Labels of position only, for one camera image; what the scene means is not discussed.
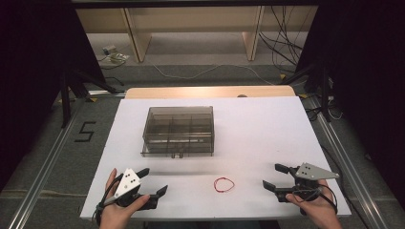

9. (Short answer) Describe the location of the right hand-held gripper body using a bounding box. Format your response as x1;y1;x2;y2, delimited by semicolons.
274;162;341;204

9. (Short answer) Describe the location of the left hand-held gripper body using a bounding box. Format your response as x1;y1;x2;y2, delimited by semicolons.
103;167;160;212

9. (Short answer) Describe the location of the red rubber band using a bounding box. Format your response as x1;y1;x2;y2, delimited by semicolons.
213;177;236;194

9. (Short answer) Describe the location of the clear smoky plastic compartment box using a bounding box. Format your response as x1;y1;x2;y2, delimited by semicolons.
140;105;215;159

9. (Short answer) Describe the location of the person's left hand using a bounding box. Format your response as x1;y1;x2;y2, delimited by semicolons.
99;168;151;229

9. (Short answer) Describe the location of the person's right hand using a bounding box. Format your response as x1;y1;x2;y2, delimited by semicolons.
285;178;344;229

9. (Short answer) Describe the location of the white board table cover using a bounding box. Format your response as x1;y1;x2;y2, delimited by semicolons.
79;95;352;221

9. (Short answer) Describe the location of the black tripod stand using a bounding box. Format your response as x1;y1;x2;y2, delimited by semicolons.
280;62;332;124
58;67;126;129

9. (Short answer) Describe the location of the light wooden table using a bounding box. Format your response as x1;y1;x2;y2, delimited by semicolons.
124;85;297;100

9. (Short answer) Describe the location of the black curtain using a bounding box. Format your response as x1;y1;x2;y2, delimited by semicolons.
295;0;405;201
0;0;106;192

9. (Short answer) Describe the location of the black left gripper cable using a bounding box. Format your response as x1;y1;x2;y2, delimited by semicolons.
94;173;124;225

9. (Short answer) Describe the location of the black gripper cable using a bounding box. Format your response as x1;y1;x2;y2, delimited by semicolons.
291;183;339;215
94;173;124;225

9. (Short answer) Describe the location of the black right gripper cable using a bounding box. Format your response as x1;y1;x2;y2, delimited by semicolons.
291;183;339;215

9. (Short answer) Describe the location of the aluminium floor rail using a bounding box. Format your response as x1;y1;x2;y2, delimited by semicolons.
304;96;390;229
7;100;86;229

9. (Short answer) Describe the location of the short aluminium rail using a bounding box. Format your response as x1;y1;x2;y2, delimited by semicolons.
86;89;127;97

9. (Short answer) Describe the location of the white floor cable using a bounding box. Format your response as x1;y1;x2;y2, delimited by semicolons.
152;63;275;86

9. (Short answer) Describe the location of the coiled pale cable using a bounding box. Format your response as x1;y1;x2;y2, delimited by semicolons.
100;52;131;71

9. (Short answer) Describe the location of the tangle of black cables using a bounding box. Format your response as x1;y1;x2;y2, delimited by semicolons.
258;5;317;67

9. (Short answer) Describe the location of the wooden table frame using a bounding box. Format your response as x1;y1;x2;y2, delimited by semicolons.
75;5;319;63

